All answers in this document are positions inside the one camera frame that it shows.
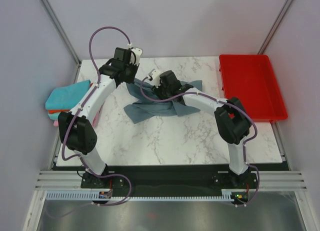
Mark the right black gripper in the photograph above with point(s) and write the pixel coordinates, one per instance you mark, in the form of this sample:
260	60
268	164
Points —
157	91

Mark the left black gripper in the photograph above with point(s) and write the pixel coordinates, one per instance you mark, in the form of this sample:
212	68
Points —
135	69

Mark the grey-blue t shirt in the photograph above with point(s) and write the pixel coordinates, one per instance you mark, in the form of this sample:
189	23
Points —
144	109

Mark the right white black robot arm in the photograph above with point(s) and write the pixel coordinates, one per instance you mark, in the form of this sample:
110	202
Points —
232	123

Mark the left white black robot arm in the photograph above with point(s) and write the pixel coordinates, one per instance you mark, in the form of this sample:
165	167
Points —
76	126

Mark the teal folded t shirt top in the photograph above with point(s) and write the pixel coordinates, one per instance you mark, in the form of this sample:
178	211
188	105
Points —
66	97

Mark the red plastic bin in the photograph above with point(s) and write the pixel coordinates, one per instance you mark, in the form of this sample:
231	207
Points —
251	79

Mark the orange folded t shirt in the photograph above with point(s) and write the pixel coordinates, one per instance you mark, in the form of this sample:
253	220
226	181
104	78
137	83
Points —
54	111

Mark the pink folded t shirt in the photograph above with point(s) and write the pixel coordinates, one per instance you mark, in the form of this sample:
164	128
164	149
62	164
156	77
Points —
95	120

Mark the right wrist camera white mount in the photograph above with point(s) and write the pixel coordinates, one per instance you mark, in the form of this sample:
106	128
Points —
154	77

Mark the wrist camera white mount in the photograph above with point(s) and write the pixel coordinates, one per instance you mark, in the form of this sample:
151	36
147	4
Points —
136	54
154	77

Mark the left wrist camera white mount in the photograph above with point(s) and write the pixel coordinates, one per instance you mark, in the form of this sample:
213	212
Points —
136	54

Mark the left aluminium corner post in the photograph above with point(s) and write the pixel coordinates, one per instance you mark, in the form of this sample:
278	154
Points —
60	30

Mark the aluminium corner post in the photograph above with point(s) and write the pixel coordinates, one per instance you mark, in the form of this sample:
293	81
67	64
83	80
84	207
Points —
60	30
275	26

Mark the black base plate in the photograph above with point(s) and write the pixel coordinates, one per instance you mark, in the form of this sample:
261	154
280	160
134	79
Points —
170	181

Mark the right white cable duct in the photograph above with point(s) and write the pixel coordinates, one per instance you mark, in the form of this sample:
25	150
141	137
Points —
234	194

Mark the white cable duct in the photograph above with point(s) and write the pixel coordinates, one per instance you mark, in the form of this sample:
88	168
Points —
74	195
234	194

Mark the aluminium rail frame front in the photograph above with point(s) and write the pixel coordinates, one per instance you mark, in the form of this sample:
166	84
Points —
268	181

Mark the right aluminium corner post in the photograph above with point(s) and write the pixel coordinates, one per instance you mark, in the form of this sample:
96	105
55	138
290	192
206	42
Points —
275	26

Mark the left white cable duct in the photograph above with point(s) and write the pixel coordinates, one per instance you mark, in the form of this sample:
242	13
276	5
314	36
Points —
74	195

